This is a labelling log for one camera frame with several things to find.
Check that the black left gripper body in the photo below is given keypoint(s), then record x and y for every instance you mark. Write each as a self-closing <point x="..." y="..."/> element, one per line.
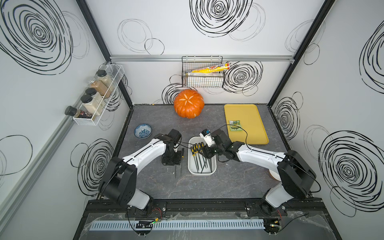
<point x="174" y="157"/>

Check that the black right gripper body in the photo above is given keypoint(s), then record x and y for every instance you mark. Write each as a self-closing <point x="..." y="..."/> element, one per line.
<point x="210" y="151"/>

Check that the white storage box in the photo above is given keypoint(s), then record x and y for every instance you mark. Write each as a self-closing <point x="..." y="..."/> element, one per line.
<point x="191" y="164"/>

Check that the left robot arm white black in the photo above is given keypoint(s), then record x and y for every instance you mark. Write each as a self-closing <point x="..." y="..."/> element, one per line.
<point x="119" y="182"/>

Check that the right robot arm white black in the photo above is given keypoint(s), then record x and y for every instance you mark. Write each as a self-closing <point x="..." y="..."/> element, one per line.
<point x="295" y="175"/>

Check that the green snack packet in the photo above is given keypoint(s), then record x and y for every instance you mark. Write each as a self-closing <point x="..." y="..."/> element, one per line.
<point x="235" y="126"/>

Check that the blue patterned ceramic bowl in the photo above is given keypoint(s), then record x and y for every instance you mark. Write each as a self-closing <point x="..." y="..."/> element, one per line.
<point x="143" y="131"/>

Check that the yellow plastic tray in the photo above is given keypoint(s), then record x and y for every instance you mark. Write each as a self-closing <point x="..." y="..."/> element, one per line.
<point x="254" y="132"/>

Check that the orange pumpkin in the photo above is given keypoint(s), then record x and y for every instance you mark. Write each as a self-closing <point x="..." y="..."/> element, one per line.
<point x="189" y="104"/>

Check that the yellow snack package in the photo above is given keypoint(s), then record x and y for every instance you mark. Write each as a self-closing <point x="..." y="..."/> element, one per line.
<point x="212" y="69"/>

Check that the spice jar brown powder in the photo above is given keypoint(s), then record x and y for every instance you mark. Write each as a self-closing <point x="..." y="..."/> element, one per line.
<point x="100" y="87"/>

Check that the spice jar pale powder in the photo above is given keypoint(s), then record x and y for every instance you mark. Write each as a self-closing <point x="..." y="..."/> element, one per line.
<point x="91" y="104"/>

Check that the spice jar white powder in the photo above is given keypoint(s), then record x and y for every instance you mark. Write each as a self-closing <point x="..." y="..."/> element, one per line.
<point x="96" y="96"/>

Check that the spice jar beige powder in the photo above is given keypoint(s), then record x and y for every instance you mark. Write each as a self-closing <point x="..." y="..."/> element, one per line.
<point x="106" y="79"/>

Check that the small dark sauce bottle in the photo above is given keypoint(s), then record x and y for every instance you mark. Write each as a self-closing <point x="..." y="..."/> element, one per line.
<point x="77" y="113"/>

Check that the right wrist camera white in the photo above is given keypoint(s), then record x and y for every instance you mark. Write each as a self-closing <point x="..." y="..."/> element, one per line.
<point x="207" y="137"/>

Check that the black wire wall basket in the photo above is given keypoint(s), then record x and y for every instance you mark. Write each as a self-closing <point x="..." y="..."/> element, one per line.
<point x="201" y="80"/>

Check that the white slotted cable duct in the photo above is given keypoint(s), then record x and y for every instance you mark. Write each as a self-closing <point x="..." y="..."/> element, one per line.
<point x="240" y="224"/>

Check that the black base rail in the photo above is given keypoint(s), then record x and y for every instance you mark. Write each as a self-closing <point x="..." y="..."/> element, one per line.
<point x="167" y="208"/>

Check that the clear acrylic wall shelf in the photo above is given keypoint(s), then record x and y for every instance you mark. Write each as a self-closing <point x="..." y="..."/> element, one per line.
<point x="112" y="103"/>

